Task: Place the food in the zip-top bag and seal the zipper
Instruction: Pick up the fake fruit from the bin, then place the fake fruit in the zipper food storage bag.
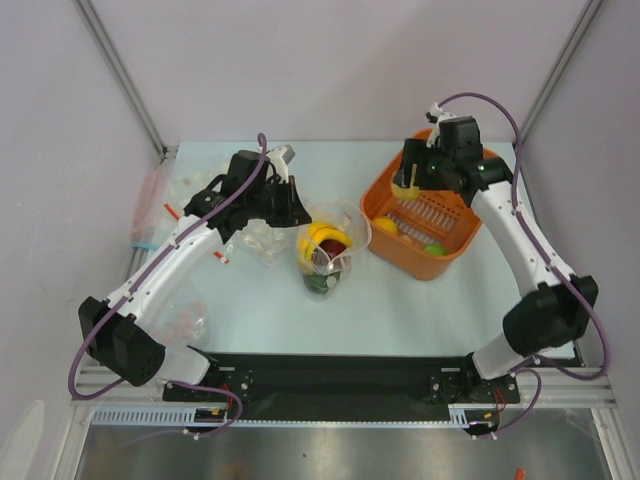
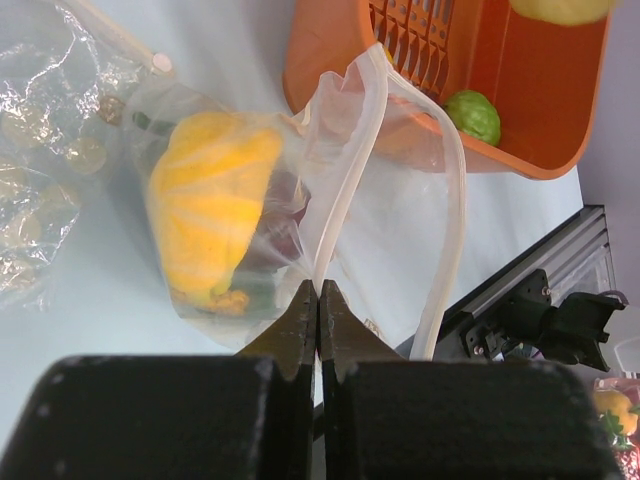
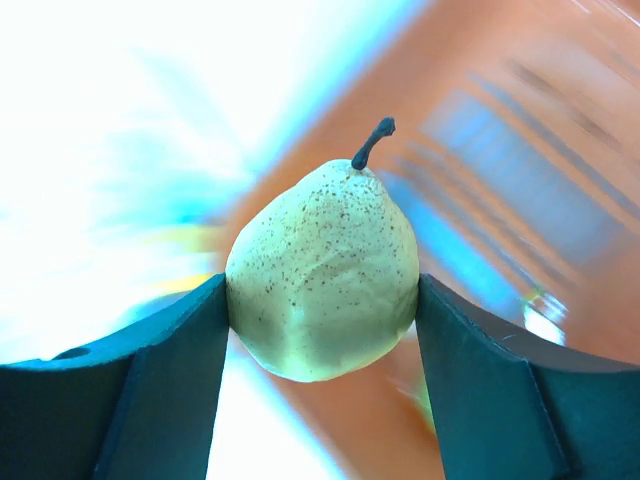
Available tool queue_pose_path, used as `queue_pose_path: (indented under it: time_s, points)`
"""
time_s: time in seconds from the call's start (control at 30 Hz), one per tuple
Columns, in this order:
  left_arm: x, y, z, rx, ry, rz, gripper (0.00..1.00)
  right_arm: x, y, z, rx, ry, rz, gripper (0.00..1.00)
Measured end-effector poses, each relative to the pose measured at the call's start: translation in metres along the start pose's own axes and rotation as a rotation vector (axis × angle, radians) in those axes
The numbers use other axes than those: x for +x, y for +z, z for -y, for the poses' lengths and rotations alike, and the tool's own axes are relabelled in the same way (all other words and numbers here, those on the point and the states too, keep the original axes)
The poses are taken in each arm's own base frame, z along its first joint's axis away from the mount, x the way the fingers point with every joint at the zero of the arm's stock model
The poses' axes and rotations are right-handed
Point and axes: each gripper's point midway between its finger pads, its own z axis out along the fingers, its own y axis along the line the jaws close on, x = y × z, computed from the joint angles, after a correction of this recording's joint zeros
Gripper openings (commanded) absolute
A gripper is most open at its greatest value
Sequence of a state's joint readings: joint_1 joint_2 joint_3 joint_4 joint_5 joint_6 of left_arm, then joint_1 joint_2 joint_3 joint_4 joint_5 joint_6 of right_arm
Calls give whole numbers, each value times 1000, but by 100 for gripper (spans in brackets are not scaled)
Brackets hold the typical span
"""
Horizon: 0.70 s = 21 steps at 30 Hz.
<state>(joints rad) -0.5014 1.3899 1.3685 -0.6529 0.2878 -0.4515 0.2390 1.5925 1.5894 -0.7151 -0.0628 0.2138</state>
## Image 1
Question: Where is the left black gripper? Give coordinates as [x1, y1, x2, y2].
[246, 176, 311, 228]

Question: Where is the yellow banana bunch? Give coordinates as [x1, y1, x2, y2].
[297, 222, 353, 260]

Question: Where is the clear dotted zip bag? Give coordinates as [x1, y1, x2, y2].
[295, 198, 372, 299]

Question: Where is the dark red apple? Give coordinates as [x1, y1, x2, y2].
[320, 239, 347, 259]

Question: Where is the orange plastic basket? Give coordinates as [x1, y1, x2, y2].
[360, 153, 482, 281]

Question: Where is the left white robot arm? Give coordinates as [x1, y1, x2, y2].
[78, 145, 311, 400]

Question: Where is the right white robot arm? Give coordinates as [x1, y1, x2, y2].
[391, 116, 598, 401]

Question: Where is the crumpled clear bag middle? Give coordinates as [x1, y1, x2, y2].
[233, 220, 294, 265]

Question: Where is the yellow lemon left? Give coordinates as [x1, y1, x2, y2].
[373, 217, 399, 236]

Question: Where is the green lime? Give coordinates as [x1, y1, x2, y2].
[423, 243, 447, 256]

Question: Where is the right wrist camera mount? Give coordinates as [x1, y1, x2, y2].
[425, 102, 456, 148]

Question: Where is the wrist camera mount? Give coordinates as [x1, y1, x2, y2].
[266, 144, 295, 183]
[425, 102, 456, 148]

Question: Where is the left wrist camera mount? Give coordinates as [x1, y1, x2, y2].
[266, 144, 295, 183]

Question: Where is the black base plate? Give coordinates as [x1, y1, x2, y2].
[162, 353, 521, 418]

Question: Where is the white slotted cable duct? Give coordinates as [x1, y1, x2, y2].
[91, 406, 499, 430]

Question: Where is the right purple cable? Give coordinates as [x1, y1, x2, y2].
[439, 91, 614, 441]

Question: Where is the aluminium front rail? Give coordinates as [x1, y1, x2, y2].
[76, 366, 617, 409]

